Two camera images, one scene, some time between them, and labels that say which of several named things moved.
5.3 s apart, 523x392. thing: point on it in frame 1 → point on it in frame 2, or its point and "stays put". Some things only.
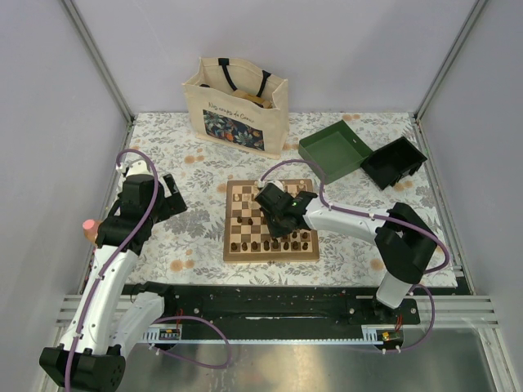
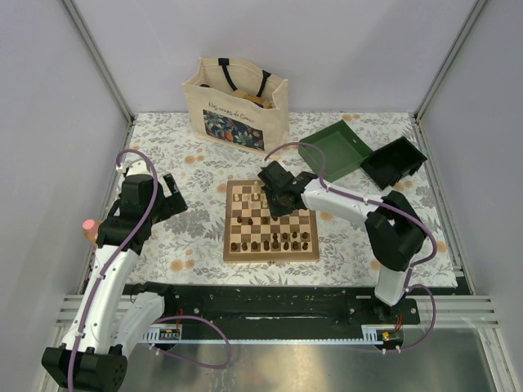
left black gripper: (173, 203) stays put
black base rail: (279, 306) stays put
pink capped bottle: (90, 229) stays put
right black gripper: (274, 231) → (275, 211)
